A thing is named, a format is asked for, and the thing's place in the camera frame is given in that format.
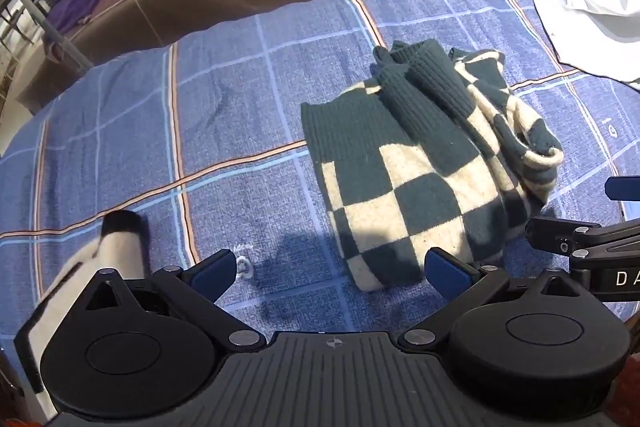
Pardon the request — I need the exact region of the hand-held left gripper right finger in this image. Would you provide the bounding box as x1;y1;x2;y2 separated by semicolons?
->
399;248;587;352

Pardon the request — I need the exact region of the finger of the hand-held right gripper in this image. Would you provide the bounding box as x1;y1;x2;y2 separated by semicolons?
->
604;176;640;204
525;216;640;261

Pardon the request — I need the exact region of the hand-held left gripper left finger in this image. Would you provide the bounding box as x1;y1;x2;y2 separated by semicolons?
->
82;251;265;353

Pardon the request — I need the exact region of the green and cream checkered sweater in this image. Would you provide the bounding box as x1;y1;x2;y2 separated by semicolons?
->
300;39;566;293

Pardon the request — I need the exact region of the black and white cloth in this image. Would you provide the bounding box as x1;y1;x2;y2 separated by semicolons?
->
15;209;151;395

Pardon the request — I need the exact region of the blue plaid bed sheet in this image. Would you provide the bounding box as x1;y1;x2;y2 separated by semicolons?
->
0;0;640;353

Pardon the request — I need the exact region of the white garment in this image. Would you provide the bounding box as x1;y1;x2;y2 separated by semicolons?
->
520;0;640;90

